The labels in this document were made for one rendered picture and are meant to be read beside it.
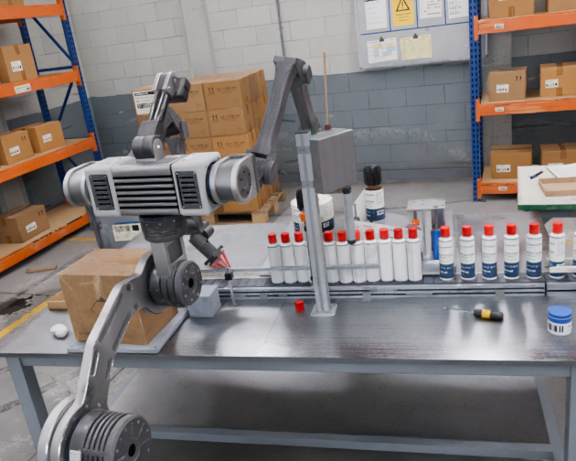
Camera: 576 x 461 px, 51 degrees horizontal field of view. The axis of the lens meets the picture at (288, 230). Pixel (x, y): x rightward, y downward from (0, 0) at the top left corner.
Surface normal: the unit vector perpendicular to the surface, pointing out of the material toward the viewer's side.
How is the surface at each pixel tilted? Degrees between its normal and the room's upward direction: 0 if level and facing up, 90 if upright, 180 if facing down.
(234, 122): 90
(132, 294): 90
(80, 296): 90
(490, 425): 0
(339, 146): 90
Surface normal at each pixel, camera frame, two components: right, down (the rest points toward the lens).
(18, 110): 0.93, 0.00
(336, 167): 0.66, 0.17
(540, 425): -0.13, -0.93
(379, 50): -0.33, 0.33
